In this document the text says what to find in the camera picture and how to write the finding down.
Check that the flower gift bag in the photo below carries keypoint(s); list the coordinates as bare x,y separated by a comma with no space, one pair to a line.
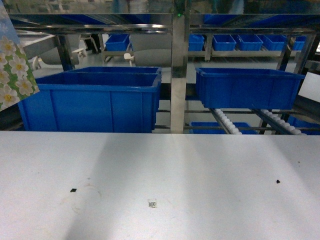
17,81

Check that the grey office chair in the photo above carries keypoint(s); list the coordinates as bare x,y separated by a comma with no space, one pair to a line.
152,50

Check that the large blue bin by table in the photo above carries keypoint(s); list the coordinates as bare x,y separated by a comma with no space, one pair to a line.
101,102

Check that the small QR code sticker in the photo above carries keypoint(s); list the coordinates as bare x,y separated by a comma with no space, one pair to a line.
152,203

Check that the blue bin right of post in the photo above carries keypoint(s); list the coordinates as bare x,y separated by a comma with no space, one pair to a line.
246,88

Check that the steel roller rack frame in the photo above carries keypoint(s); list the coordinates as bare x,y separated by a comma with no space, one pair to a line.
179,26

